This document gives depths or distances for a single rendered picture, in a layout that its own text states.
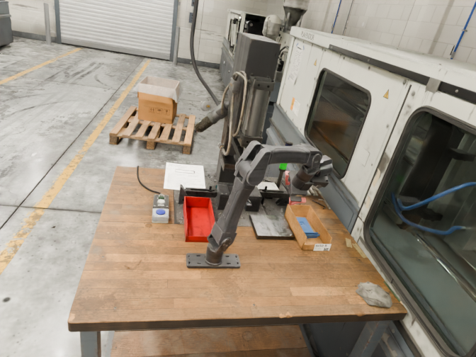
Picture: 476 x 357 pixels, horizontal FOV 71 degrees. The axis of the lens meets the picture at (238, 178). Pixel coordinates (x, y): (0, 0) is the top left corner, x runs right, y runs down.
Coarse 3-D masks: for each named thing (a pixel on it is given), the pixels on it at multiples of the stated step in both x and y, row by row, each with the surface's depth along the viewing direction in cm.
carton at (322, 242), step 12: (288, 204) 157; (288, 216) 155; (300, 216) 162; (312, 216) 156; (300, 228) 141; (312, 228) 154; (324, 228) 144; (300, 240) 141; (312, 240) 146; (324, 240) 144
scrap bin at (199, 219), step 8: (184, 200) 147; (192, 200) 151; (200, 200) 152; (208, 200) 152; (184, 208) 144; (192, 208) 152; (200, 208) 153; (208, 208) 153; (184, 216) 141; (192, 216) 146; (200, 216) 147; (208, 216) 148; (184, 224) 139; (192, 224) 141; (200, 224) 142; (208, 224) 143; (192, 232) 136; (200, 232) 137; (208, 232) 138; (192, 240) 131; (200, 240) 132
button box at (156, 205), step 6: (138, 168) 177; (138, 174) 170; (138, 180) 165; (144, 186) 161; (156, 192) 158; (156, 198) 149; (168, 198) 151; (156, 204) 145; (162, 204) 146; (168, 204) 147
